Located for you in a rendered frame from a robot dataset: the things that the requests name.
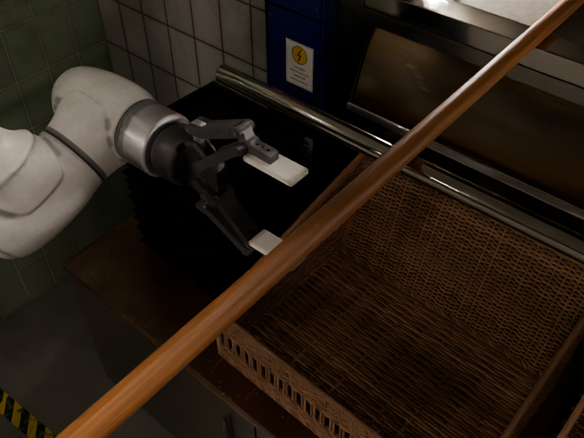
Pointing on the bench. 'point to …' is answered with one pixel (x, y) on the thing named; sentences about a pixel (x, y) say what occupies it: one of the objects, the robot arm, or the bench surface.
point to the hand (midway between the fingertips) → (292, 218)
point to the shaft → (299, 243)
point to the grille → (308, 160)
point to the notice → (299, 64)
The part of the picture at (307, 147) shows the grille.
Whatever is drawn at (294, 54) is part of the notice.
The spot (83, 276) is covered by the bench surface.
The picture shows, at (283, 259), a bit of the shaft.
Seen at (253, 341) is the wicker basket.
